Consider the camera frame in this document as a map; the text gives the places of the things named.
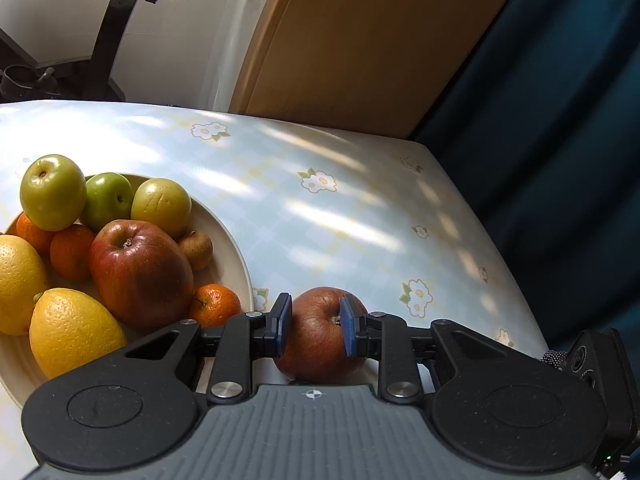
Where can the green apple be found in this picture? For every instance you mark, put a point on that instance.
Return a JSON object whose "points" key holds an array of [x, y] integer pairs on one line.
{"points": [[109, 197]]}

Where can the yellow-green apple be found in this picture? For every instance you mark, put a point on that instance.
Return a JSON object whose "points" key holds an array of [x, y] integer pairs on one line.
{"points": [[53, 192], [164, 203]]}

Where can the wooden wardrobe panel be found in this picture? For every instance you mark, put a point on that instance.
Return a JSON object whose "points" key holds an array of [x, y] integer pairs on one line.
{"points": [[374, 66]]}

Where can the beige round plate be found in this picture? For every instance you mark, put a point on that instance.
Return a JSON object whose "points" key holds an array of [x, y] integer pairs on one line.
{"points": [[20, 373]]}

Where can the dark teal curtain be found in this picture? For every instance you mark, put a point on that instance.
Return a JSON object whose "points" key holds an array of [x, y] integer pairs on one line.
{"points": [[539, 130]]}

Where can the large yellow orange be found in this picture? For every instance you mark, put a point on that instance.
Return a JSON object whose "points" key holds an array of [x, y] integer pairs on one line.
{"points": [[23, 276]]}

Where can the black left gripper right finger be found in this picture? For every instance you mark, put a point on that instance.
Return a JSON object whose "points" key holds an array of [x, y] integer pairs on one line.
{"points": [[487, 402]]}

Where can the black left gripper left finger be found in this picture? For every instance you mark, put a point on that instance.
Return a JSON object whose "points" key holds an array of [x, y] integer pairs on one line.
{"points": [[128, 411]]}

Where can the black exercise bike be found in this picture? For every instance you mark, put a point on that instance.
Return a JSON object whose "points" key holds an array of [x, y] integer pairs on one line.
{"points": [[62, 49]]}

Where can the small orange mandarin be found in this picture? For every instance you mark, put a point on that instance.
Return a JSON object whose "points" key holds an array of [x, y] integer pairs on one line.
{"points": [[38, 238]]}

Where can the yellow lemon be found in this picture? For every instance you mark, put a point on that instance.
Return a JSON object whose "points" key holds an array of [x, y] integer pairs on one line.
{"points": [[70, 329]]}

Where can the small brown-yellow fruit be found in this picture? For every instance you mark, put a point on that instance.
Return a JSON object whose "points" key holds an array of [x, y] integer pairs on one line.
{"points": [[198, 249]]}

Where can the dark red apple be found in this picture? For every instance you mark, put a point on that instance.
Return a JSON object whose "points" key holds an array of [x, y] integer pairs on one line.
{"points": [[141, 274]]}

